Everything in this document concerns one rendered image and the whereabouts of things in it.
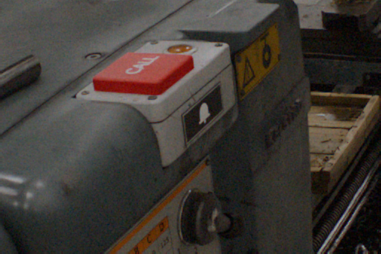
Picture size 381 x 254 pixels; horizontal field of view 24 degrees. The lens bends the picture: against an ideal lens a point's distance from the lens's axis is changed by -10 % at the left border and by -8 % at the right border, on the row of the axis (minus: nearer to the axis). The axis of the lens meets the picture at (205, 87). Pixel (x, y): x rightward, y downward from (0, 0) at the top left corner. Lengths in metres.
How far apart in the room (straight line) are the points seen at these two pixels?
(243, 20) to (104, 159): 0.27
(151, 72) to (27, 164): 0.15
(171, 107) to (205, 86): 0.06
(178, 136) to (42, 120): 0.11
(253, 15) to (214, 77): 0.12
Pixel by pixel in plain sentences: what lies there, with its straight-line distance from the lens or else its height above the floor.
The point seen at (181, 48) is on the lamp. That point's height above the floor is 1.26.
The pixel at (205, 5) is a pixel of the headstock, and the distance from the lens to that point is 0.93.
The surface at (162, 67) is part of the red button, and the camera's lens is 0.73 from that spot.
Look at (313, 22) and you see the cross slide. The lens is 1.82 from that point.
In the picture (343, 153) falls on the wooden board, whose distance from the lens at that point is 1.42.
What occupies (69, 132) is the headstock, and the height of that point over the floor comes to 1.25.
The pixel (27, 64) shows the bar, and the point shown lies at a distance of 0.78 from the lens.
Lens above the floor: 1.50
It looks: 20 degrees down
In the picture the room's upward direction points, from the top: 7 degrees counter-clockwise
